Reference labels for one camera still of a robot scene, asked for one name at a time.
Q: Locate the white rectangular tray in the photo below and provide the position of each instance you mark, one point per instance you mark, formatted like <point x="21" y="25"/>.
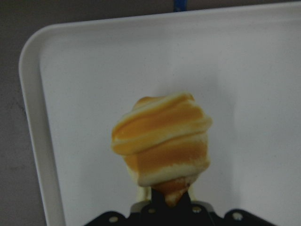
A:
<point x="241" y="64"/>

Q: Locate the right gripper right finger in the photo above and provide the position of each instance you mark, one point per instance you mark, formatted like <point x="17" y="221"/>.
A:
<point x="195" y="213"/>

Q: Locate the striped orange bread roll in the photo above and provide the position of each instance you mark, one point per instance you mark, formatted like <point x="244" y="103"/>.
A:
<point x="164" y="144"/>

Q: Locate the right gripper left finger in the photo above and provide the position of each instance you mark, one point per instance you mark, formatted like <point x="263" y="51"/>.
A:
<point x="144" y="213"/>

